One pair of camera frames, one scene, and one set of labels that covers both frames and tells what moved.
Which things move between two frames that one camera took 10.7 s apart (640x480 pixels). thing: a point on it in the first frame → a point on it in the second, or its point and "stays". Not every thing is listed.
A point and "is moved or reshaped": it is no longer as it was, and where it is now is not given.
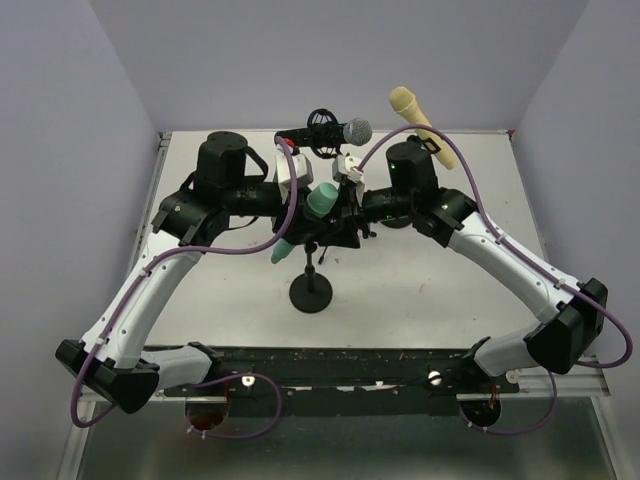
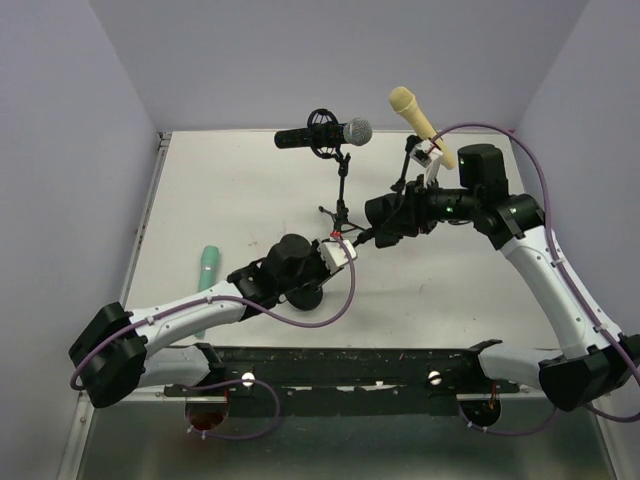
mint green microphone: x=319 y=201 → x=208 y=272
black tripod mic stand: x=338 y=150 is moved or reshaped
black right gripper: x=347 y=210 → x=414 y=210
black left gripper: x=301 y=222 → x=325 y=274
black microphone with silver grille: x=357 y=132 stays
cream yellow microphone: x=404 y=100 stays
